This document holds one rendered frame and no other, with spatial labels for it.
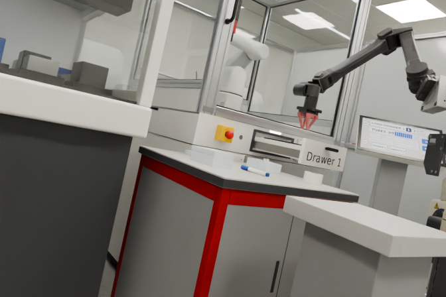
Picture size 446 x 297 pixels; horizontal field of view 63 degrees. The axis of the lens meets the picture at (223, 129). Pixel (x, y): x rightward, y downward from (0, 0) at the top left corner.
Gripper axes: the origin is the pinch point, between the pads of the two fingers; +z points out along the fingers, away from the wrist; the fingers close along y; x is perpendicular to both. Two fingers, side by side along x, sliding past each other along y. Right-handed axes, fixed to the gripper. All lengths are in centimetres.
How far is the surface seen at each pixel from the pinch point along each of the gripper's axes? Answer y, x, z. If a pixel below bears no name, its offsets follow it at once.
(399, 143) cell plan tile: 9, -97, -6
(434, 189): 14, -170, 20
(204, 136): 21.9, 38.1, 13.9
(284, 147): 0.9, 9.2, 10.8
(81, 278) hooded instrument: 2, 86, 67
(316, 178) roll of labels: -27.5, 18.5, 18.5
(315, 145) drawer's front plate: -11.7, 4.1, 6.9
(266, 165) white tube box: -8.2, 26.0, 18.9
